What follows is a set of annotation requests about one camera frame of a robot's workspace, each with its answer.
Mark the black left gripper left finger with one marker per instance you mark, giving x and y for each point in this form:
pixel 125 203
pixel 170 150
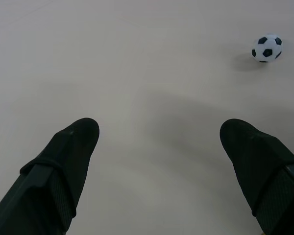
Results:
pixel 51 176

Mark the small black-white soccer ball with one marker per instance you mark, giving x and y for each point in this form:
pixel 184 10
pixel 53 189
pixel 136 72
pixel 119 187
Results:
pixel 267 48

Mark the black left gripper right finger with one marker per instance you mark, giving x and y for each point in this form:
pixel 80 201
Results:
pixel 264 169

